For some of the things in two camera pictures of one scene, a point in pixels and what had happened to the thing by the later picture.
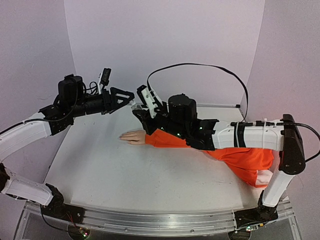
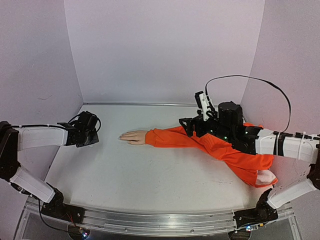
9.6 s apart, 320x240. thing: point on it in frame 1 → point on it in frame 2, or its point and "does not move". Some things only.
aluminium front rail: (165, 223) does not move
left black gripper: (108, 100) → (95, 139)
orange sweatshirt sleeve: (246, 161) does not move
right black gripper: (146, 117) → (191, 125)
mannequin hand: (136, 137) does not move
